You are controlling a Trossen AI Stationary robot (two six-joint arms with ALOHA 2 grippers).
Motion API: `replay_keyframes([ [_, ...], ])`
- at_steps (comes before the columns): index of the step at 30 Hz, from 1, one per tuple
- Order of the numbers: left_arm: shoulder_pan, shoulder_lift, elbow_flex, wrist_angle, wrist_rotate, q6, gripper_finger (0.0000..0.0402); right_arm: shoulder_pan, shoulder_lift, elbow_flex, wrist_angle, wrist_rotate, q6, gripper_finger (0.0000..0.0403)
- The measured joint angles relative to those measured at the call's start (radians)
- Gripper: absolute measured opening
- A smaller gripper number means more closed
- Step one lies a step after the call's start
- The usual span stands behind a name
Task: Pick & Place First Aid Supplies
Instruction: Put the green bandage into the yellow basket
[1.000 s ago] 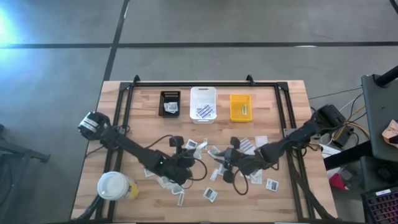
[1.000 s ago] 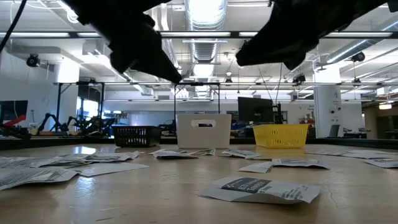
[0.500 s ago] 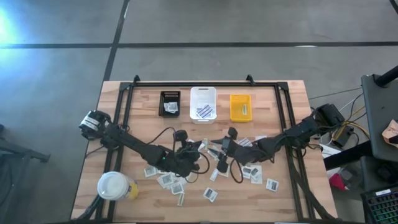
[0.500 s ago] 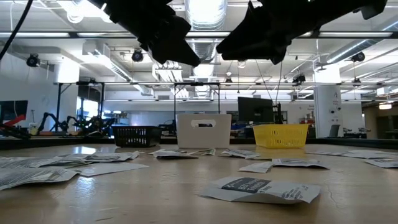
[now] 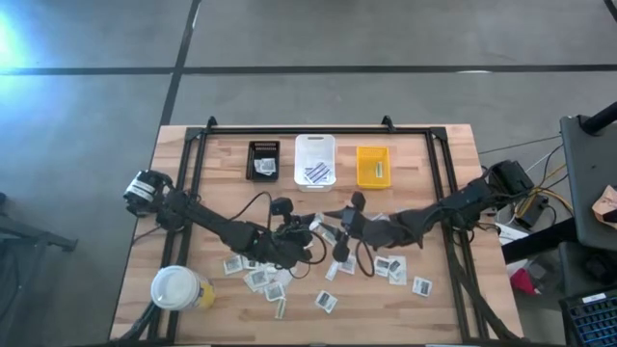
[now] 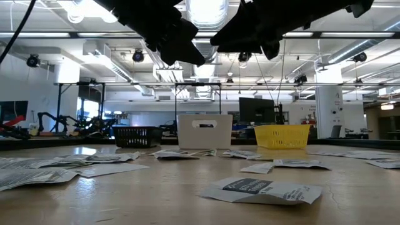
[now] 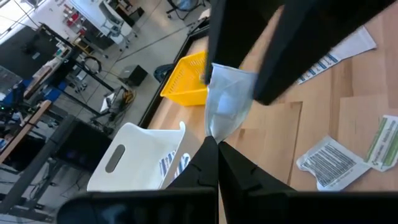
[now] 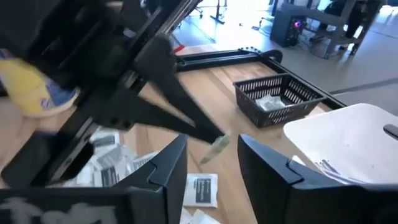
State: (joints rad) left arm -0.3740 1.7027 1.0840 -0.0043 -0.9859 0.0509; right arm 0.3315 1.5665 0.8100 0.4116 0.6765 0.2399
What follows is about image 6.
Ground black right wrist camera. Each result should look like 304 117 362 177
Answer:
262 42 281 61

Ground black slotted plastic basket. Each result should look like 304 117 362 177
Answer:
112 126 163 149

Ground black aluminium table frame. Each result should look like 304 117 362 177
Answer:
0 136 400 151

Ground silver ventilation duct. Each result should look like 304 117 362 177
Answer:
326 15 400 65
186 0 229 31

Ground dark wall screen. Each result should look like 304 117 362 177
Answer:
0 100 29 124

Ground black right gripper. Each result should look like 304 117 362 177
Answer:
209 0 348 54

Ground white square column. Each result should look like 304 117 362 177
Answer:
314 67 344 139

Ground yellow slotted plastic basket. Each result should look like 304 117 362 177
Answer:
253 124 311 150

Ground narrow plain white packet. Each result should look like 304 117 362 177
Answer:
239 161 276 175

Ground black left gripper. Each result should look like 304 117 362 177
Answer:
93 0 206 66

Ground black neighbouring rig frame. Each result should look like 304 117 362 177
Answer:
54 81 400 134

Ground grey office chair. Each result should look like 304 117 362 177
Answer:
330 124 343 139

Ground red robot part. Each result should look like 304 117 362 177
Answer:
0 114 26 129

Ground black computer monitor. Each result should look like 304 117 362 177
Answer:
239 97 276 124

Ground white plastic bin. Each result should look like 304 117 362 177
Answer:
177 114 234 150

